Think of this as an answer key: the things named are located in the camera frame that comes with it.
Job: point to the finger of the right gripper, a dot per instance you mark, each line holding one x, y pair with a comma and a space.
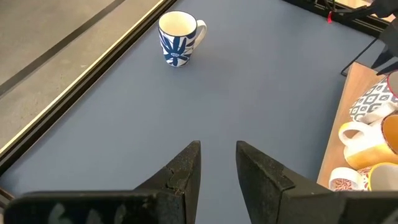
383, 59
390, 69

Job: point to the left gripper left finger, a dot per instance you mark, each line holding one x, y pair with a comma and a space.
155, 205

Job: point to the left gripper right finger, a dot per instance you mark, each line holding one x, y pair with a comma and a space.
280, 202

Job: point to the grey white patterned mug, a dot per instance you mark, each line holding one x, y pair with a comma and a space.
373, 99

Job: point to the cream mug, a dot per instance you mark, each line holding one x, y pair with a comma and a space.
382, 179

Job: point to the blue floral white mug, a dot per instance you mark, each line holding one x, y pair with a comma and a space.
177, 46

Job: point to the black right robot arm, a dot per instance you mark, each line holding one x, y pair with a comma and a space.
387, 7

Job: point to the wooden riser shelf black legs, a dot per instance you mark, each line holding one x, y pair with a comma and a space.
357, 81

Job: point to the red tag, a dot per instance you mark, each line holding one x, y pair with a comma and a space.
329, 18

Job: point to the blue grey table mat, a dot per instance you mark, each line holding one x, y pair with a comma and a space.
248, 93

